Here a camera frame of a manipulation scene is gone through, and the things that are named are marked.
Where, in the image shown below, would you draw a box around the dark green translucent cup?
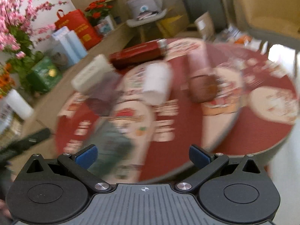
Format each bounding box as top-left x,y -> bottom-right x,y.
86,120 -> 133,178

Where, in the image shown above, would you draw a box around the purple translucent cup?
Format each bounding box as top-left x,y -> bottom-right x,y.
85,72 -> 123,116

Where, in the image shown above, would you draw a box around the brown translucent cup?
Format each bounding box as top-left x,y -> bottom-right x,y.
188,75 -> 218,103

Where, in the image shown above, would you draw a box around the white plastic cup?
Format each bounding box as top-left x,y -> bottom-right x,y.
141,61 -> 173,106

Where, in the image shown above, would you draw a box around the wooden low cabinet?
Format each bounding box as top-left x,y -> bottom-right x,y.
0,22 -> 134,169

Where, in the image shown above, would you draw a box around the white ribbed vase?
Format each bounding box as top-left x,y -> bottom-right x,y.
6,89 -> 34,120

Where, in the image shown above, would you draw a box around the round glass coffee table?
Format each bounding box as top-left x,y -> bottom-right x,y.
55,39 -> 243,183

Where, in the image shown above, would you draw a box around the green product box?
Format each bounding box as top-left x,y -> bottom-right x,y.
26,56 -> 63,94

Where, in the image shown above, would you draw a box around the cream coffee tumbler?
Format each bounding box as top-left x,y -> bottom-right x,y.
71,54 -> 114,94

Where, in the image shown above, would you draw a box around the orange sunflower bouquet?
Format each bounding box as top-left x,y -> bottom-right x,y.
0,63 -> 15,99

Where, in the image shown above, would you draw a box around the light blue product boxes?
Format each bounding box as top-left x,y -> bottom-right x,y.
50,26 -> 87,70

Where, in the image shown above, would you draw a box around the red thermos bottle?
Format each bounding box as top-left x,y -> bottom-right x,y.
109,39 -> 168,70

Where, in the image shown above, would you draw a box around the pink blossom artificial flowers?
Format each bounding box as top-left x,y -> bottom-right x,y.
1,0 -> 68,60

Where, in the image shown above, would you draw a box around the cardboard box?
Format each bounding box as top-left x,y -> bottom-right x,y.
194,12 -> 215,42

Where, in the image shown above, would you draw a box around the red tote bag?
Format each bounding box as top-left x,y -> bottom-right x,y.
54,9 -> 102,50

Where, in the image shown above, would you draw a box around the yellow paper bag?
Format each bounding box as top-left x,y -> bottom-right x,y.
156,14 -> 189,39

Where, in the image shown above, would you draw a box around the red potted flowers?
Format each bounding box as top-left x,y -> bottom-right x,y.
84,0 -> 113,26

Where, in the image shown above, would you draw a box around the grey shell chair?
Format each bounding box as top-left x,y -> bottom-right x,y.
125,0 -> 168,43

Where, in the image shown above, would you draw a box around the beige armchair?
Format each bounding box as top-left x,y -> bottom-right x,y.
233,0 -> 299,51

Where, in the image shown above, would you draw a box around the grey cushion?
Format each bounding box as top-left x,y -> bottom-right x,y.
126,0 -> 162,19

